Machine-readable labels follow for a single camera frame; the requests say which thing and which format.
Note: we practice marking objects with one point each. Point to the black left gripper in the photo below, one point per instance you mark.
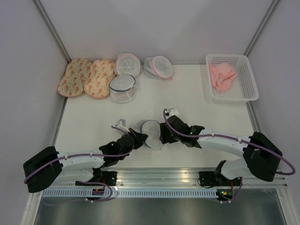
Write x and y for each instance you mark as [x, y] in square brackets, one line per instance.
[140, 138]

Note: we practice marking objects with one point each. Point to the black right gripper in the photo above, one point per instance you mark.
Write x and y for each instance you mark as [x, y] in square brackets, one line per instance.
[164, 132]

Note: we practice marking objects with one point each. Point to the blue-trimmed mesh laundry bag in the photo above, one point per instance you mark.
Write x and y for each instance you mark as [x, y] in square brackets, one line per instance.
[152, 129]

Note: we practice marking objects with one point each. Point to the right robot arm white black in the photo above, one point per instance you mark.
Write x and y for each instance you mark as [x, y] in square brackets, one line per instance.
[258, 156]

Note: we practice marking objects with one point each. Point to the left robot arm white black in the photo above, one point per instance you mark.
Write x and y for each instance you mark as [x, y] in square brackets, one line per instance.
[84, 169]

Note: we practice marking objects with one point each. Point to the right floral bra pad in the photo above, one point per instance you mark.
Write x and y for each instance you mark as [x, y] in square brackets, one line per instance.
[102, 73]

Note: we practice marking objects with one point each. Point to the floral bra pad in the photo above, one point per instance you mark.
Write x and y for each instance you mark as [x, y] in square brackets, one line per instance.
[102, 73]
[76, 74]

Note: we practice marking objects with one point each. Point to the pink-trimmed mesh bag tilted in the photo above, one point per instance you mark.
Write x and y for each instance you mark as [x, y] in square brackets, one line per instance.
[158, 67]

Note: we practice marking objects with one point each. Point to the pink-trimmed mesh bag upright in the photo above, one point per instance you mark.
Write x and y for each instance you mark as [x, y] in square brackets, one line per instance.
[127, 64]

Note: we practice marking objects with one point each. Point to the pink bra in basket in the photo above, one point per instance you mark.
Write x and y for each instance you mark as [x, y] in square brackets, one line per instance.
[222, 76]

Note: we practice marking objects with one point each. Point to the left floral bra pad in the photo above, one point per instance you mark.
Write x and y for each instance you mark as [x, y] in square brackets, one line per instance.
[76, 74]

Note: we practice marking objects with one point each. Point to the white perforated plastic basket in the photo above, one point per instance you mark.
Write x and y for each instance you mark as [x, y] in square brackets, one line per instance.
[243, 88]

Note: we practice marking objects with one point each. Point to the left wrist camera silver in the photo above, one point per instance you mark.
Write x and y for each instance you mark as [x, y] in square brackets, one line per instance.
[121, 124]

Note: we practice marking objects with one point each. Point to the aluminium front rail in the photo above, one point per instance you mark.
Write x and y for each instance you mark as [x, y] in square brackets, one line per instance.
[179, 178]

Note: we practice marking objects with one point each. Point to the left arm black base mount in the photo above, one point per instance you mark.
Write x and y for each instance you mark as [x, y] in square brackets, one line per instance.
[107, 178]

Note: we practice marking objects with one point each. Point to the white slotted cable duct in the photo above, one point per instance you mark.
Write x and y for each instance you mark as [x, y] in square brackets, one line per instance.
[123, 192]

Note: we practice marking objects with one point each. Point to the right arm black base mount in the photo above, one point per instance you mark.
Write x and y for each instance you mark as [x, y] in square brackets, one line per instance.
[208, 179]

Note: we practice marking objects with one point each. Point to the right aluminium corner post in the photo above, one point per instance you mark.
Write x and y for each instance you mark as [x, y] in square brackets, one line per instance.
[262, 25]

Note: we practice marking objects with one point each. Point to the aluminium corner post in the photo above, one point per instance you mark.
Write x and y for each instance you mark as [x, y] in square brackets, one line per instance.
[262, 25]
[51, 28]

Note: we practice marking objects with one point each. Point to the left aluminium corner post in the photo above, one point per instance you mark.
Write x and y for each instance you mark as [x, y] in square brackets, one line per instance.
[51, 28]

